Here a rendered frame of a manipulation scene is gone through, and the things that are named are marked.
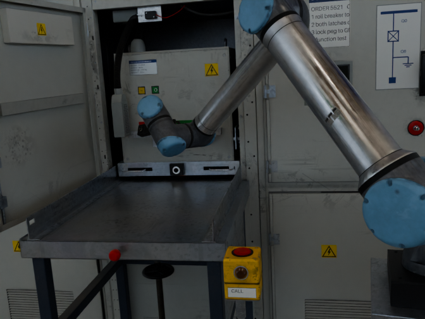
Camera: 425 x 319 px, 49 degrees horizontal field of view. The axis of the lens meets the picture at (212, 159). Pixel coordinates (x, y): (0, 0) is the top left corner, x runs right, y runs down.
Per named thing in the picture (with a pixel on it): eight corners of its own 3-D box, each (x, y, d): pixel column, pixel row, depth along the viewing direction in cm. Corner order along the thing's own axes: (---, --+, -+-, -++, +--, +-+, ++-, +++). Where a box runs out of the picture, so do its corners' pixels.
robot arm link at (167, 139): (196, 141, 159) (180, 113, 163) (170, 144, 151) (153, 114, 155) (183, 157, 165) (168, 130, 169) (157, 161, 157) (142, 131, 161)
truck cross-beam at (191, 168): (240, 175, 195) (239, 161, 194) (118, 176, 204) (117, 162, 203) (241, 171, 200) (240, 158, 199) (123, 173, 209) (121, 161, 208)
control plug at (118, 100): (124, 137, 190) (121, 94, 186) (114, 137, 191) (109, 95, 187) (131, 134, 197) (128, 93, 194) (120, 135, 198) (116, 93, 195)
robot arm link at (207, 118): (312, -12, 134) (195, 128, 177) (286, -18, 125) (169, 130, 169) (334, 18, 130) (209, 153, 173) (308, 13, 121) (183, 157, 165)
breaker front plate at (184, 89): (233, 164, 195) (227, 47, 185) (123, 166, 203) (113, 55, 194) (233, 163, 196) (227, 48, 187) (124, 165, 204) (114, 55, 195)
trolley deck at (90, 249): (226, 262, 127) (225, 241, 126) (21, 257, 138) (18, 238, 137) (249, 193, 192) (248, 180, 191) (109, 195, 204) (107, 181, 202)
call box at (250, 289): (260, 302, 103) (258, 259, 101) (224, 300, 104) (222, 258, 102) (262, 285, 111) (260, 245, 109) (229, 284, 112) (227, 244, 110)
